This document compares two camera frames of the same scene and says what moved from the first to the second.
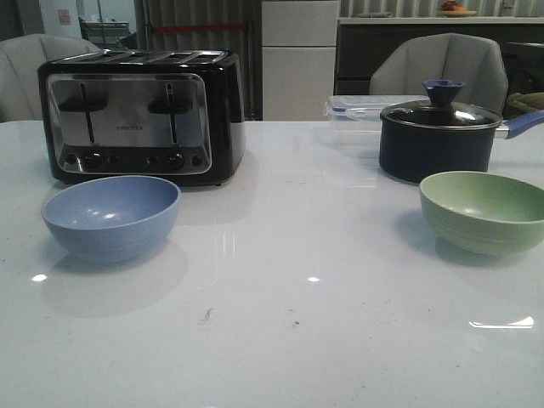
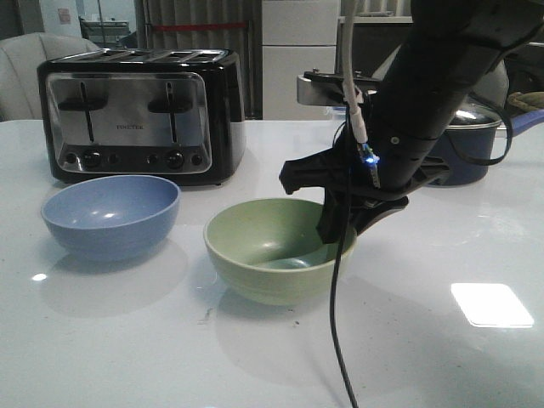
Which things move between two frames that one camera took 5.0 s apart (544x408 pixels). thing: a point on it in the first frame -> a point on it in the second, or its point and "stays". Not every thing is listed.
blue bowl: (114, 218) stays
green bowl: (479, 213) -> (271, 251)
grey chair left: (21, 57) stays
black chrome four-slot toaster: (173, 115) stays
